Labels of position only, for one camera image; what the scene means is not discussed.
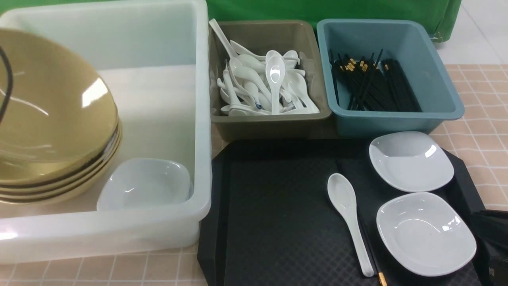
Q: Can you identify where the long white spoon leaning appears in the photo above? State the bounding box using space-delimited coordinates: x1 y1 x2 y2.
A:
209 19 238 58

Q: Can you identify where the black plastic serving tray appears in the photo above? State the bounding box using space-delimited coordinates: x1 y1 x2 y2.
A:
197 139 507 286

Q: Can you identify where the large white plastic tub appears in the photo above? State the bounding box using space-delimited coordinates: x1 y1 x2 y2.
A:
1 0 211 264

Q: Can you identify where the bottom stacked yellow bowl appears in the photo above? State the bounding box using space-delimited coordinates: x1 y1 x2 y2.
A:
0 143 121 205

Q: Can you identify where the bundle of black chopsticks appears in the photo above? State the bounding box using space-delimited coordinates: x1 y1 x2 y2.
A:
329 49 422 113

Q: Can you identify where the white ceramic soup spoon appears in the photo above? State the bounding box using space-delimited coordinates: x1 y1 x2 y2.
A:
327 173 375 277

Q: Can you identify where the upright white spoon in bin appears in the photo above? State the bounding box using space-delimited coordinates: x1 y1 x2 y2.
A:
265 50 287 115

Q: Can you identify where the white square dish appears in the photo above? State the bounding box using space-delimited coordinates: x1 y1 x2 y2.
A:
368 131 455 193
96 158 194 211
376 192 477 277

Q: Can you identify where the white square dish in tub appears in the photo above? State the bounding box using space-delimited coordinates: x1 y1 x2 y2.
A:
96 158 194 211

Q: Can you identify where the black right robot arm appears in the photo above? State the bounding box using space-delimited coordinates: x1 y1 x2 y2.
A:
470 210 508 286

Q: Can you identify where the olive plastic spoon bin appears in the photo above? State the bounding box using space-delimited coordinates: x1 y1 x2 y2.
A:
209 20 331 142

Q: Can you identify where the pile of white spoons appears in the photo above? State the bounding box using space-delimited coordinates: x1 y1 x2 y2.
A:
216 40 320 116

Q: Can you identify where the green cloth backdrop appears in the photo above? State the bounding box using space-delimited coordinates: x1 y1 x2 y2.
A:
0 0 462 43

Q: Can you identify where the yellow noodle bowl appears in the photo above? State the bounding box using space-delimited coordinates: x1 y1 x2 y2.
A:
1 28 118 184

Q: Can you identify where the blue plastic chopstick bin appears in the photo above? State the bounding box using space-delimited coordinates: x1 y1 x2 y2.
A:
316 19 464 138

